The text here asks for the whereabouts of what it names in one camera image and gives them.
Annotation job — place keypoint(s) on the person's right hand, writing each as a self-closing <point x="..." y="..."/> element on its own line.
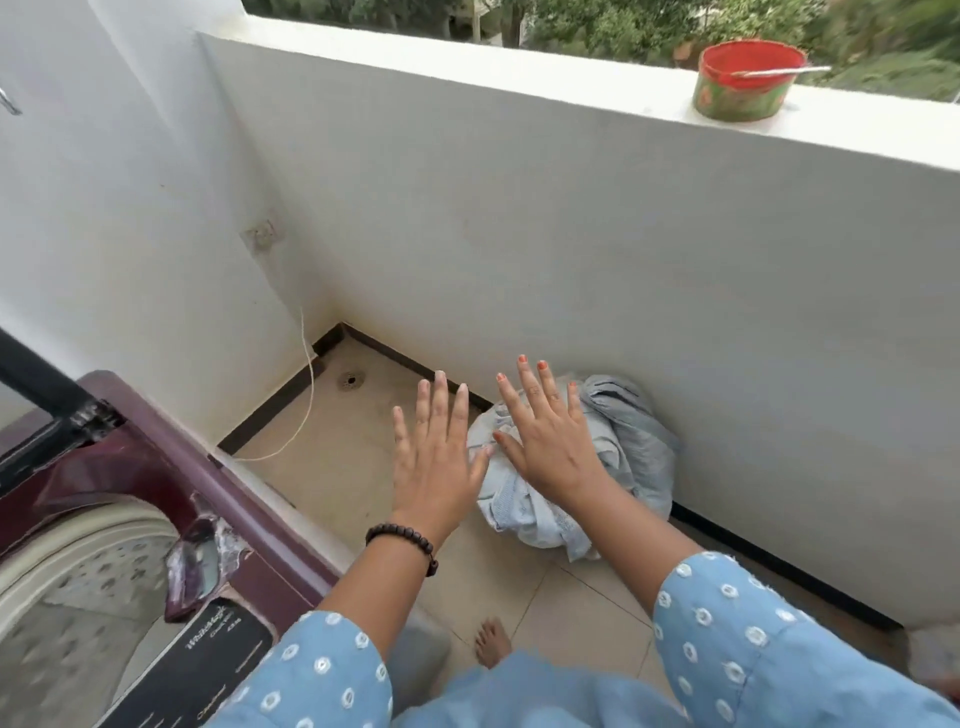
<point x="555" y="450"/>

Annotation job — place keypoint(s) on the person's left hand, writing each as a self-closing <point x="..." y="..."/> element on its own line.
<point x="431" y="472"/>

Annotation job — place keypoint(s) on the person's right thumb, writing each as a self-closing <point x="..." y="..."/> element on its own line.
<point x="510" y="451"/>

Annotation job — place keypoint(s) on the person's left little finger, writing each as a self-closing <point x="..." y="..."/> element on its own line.
<point x="401" y="433"/>

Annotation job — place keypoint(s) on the person's right middle finger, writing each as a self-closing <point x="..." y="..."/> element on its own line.
<point x="534" y="390"/>

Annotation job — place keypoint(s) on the person's left middle finger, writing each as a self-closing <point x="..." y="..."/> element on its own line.
<point x="440" y="405"/>

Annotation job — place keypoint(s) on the person's right little finger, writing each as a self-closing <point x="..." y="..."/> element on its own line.
<point x="575" y="403"/>

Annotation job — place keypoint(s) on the person's left thumb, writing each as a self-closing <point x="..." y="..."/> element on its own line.
<point x="478" y="465"/>

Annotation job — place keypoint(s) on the person's right forearm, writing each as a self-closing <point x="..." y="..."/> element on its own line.
<point x="637" y="540"/>

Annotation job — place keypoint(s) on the person's left forearm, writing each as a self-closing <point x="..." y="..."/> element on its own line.
<point x="367" y="592"/>

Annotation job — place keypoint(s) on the round floor drain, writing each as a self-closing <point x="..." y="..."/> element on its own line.
<point x="351" y="380"/>

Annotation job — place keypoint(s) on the light blue cloth pile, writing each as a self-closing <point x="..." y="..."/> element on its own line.
<point x="637" y="450"/>

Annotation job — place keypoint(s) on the maroon washing machine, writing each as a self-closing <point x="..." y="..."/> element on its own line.
<point x="247" y="525"/>

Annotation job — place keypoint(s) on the person's bare foot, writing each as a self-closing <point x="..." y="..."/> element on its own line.
<point x="493" y="643"/>

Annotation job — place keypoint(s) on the torn clear plastic film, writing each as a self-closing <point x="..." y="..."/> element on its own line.
<point x="199" y="555"/>

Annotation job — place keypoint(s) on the light blue dotted garment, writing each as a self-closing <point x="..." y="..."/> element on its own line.
<point x="750" y="652"/>

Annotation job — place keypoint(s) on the red and green tub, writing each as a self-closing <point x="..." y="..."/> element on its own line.
<point x="739" y="94"/>

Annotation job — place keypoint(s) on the black washing machine lid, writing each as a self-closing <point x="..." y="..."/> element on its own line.
<point x="45" y="405"/>

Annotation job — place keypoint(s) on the green trees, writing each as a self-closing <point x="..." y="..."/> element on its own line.
<point x="600" y="26"/>

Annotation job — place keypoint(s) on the white stick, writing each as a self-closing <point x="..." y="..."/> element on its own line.
<point x="780" y="72"/>

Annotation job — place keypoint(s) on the white wall outlet cover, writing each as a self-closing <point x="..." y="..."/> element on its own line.
<point x="262" y="235"/>

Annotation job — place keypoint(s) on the metal wall hook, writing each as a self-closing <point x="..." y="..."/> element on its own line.
<point x="9" y="101"/>

